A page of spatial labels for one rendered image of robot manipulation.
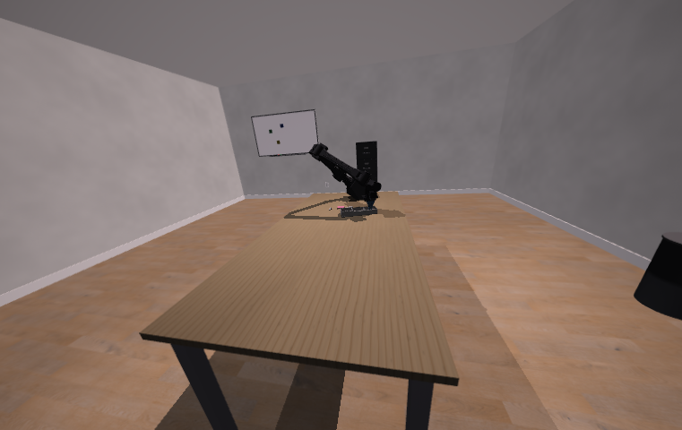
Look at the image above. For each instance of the dark grey rack of three bins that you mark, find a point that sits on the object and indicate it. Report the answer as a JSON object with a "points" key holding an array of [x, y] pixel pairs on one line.
{"points": [[347, 212]]}

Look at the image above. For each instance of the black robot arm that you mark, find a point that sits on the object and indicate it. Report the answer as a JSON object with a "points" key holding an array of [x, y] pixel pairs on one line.
{"points": [[340, 169]]}

